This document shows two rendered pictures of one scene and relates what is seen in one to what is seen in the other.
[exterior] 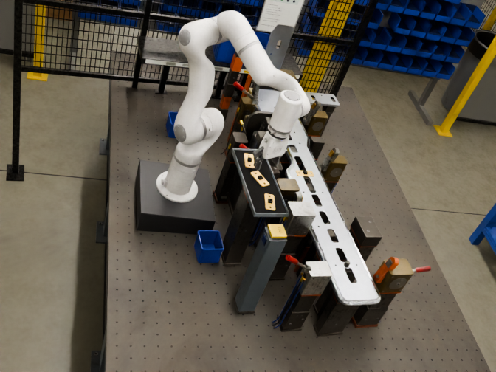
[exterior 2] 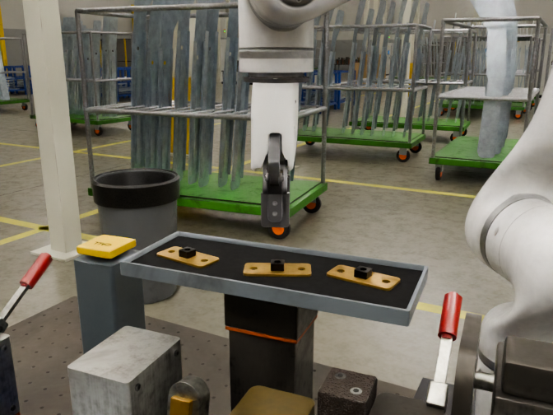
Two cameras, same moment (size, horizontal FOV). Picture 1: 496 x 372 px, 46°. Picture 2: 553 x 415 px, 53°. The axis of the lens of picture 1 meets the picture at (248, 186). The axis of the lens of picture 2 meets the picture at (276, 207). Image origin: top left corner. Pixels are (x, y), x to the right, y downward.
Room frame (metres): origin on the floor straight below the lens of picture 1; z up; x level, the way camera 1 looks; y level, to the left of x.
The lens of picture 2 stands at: (2.30, -0.45, 1.42)
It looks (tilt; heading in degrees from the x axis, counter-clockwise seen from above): 16 degrees down; 141
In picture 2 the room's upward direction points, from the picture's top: straight up
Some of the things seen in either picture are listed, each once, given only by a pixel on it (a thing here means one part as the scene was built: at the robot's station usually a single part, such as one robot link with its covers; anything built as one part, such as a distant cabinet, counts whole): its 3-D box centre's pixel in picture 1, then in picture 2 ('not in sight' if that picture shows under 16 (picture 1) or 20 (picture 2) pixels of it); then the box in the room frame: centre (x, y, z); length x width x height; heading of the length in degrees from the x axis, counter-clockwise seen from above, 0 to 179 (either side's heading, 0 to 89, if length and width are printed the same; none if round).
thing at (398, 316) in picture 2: (258, 181); (271, 270); (1.78, -0.03, 1.16); 0.37 x 0.14 x 0.02; 28
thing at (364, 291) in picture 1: (307, 177); not in sight; (2.13, -0.24, 1.00); 1.38 x 0.22 x 0.02; 28
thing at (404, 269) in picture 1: (382, 294); not in sight; (1.71, -0.67, 0.88); 0.14 x 0.09 x 0.36; 118
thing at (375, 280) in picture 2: (249, 159); (363, 273); (1.88, 0.03, 1.17); 0.08 x 0.04 x 0.01; 17
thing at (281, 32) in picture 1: (274, 54); not in sight; (2.79, 0.11, 1.17); 0.12 x 0.01 x 0.34; 118
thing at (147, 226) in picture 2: not in sight; (140, 235); (-0.68, 0.93, 0.36); 0.50 x 0.50 x 0.73
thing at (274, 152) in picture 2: not in sight; (275, 153); (1.83, -0.07, 1.32); 0.08 x 0.01 x 0.06; 139
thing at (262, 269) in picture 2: (260, 177); (277, 266); (1.79, -0.03, 1.17); 0.08 x 0.04 x 0.01; 49
